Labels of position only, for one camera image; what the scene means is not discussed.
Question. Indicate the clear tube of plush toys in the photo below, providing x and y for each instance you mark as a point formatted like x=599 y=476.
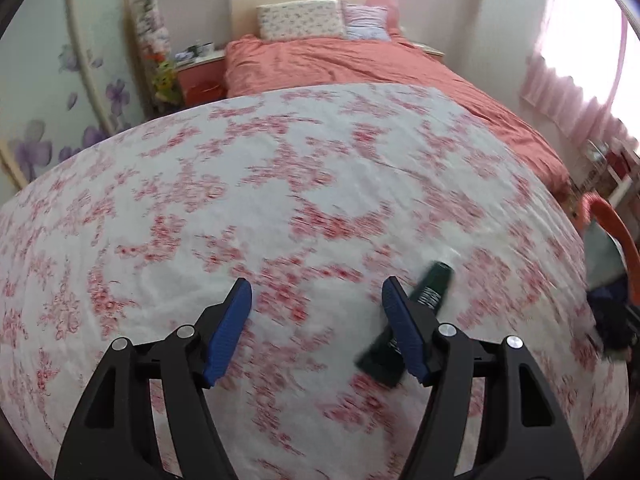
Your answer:
x=155 y=53

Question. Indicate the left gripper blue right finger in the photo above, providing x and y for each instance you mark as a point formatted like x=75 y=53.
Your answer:
x=411 y=322

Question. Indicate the blue grey snack wrapper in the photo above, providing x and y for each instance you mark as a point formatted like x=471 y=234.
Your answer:
x=616 y=314

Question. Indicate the salmon pink bed duvet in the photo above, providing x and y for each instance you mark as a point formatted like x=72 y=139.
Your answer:
x=255 y=66

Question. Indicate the white wire storage rack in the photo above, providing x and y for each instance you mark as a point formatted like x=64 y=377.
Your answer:
x=606 y=169

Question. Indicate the orange plastic laundry basket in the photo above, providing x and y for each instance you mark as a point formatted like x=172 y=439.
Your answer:
x=610 y=229

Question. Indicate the dark green tube white cap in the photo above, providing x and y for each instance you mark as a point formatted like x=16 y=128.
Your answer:
x=382 y=361

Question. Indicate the far bedside table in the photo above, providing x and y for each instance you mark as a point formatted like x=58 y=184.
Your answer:
x=430 y=51

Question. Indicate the pink bedside table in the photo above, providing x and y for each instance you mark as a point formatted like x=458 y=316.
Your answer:
x=202 y=81

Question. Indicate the floral white pillow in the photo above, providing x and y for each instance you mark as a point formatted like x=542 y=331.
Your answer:
x=301 y=19

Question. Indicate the white mug on nightstand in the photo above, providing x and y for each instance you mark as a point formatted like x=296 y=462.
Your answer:
x=205 y=50

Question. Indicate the pink window curtain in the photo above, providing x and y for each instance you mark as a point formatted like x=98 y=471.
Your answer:
x=575 y=77

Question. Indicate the striped pink pillow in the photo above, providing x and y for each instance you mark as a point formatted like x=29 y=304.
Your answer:
x=364 y=22

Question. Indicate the floral white pink tablecloth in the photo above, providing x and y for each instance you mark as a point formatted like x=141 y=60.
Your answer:
x=315 y=196

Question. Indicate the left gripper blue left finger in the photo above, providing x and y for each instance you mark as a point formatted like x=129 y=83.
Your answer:
x=231 y=317

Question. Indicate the wardrobe with purple flowers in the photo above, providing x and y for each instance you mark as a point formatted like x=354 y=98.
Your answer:
x=67 y=81

